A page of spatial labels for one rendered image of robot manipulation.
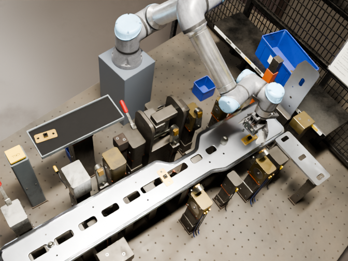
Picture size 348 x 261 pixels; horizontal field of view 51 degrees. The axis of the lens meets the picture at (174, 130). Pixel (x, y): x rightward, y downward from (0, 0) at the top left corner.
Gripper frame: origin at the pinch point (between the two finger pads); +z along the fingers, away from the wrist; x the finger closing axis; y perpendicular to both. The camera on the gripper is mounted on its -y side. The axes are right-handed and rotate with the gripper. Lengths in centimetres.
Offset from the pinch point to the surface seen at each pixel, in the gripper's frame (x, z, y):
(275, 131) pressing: 3.8, 4.5, -14.3
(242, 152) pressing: 3.9, 4.5, 8.3
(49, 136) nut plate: -39, -12, 81
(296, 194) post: 32.7, 25.9, -13.4
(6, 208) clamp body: -25, -1, 107
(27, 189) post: -35, 14, 97
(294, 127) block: 7.6, 2.9, -23.5
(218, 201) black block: 12.0, 30.6, 21.7
